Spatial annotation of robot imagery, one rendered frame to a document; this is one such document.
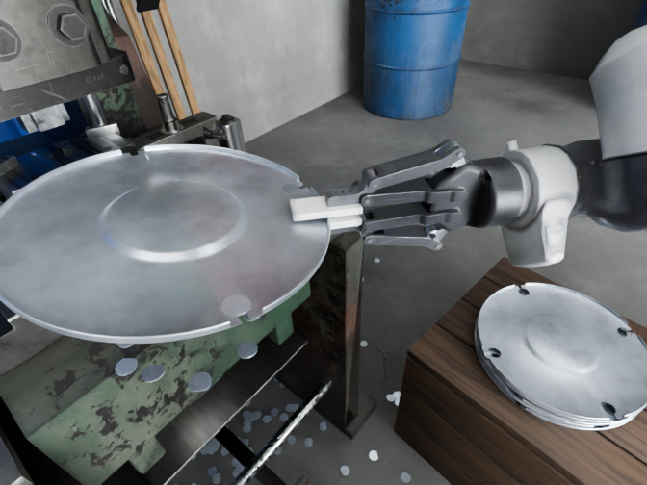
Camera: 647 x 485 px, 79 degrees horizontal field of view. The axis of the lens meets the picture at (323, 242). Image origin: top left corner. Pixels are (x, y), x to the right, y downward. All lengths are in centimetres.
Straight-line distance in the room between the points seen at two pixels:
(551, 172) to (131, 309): 40
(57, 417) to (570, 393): 72
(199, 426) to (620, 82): 77
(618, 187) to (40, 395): 60
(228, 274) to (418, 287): 112
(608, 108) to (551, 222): 11
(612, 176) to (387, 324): 93
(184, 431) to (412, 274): 93
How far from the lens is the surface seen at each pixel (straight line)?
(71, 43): 48
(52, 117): 58
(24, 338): 53
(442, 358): 81
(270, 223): 38
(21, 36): 47
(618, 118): 45
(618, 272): 172
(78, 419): 51
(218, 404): 82
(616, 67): 46
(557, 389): 80
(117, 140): 62
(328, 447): 109
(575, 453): 80
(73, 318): 32
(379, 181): 38
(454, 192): 42
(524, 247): 48
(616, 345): 91
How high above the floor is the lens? 101
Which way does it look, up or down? 40 degrees down
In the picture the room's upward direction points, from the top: 3 degrees counter-clockwise
